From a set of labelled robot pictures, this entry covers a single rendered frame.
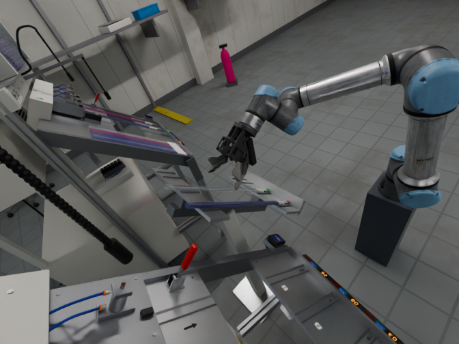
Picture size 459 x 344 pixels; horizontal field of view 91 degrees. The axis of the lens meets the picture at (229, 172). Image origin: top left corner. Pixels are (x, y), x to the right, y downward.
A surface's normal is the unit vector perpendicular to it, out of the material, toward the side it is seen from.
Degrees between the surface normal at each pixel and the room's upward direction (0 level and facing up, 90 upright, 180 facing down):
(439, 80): 83
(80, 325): 43
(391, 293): 0
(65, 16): 90
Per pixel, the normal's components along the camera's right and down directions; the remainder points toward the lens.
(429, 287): -0.25, -0.71
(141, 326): 0.37, -0.88
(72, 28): 0.66, 0.36
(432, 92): -0.30, 0.61
